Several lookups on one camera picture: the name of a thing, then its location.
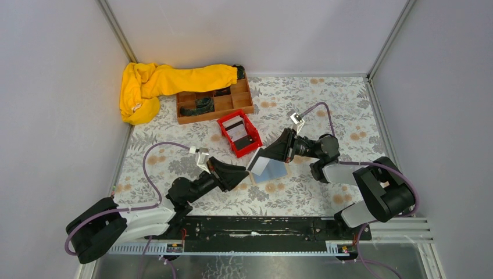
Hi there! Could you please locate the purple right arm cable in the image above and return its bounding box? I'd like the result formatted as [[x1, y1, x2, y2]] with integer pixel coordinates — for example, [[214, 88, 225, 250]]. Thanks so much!
[[299, 101, 421, 279]]

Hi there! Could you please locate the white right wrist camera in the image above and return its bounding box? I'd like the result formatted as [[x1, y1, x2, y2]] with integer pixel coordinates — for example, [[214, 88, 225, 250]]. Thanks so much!
[[287, 110, 305, 134]]

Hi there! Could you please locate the beige card holder wallet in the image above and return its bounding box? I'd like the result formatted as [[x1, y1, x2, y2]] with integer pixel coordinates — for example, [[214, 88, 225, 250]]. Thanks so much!
[[249, 160, 291, 185]]

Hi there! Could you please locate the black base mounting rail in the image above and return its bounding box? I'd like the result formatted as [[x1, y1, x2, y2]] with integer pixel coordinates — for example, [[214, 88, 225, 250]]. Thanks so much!
[[158, 216, 372, 254]]

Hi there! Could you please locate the dark strap in tray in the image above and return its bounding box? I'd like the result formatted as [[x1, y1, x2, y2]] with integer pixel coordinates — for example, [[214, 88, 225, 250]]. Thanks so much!
[[179, 96, 216, 117]]

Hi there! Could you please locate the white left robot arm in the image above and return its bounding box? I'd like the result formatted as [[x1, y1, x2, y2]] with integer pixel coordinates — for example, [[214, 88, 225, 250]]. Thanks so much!
[[65, 157, 249, 264]]

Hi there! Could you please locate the red plastic bin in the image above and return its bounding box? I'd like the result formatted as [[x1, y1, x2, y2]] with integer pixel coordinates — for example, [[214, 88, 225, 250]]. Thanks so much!
[[217, 110, 262, 158]]

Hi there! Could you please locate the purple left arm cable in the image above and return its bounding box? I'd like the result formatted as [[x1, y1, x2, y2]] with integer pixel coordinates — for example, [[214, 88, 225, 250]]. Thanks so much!
[[63, 141, 198, 279]]

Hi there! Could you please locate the white card with magnetic stripe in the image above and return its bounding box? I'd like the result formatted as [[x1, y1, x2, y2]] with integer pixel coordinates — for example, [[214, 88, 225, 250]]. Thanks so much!
[[246, 147, 270, 176]]

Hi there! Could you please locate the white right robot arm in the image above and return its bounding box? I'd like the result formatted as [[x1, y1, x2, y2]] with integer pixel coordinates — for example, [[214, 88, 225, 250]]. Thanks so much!
[[259, 128, 419, 228]]

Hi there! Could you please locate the yellow cloth garment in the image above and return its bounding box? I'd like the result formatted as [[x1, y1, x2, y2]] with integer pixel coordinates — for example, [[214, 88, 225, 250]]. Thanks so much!
[[119, 63, 245, 126]]

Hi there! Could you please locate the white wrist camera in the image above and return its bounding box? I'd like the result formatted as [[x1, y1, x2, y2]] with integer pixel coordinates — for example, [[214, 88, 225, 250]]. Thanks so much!
[[287, 110, 305, 134], [189, 146, 210, 173]]

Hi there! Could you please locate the wooden compartment tray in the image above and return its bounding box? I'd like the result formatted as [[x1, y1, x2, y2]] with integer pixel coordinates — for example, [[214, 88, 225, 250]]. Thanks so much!
[[176, 77, 254, 124]]

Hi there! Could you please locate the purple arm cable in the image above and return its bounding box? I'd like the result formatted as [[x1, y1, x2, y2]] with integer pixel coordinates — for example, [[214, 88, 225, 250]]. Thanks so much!
[[299, 101, 421, 279], [63, 141, 198, 279]]

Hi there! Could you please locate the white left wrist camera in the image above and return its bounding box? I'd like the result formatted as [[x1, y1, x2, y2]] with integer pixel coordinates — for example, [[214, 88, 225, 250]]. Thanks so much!
[[189, 146, 210, 173]]

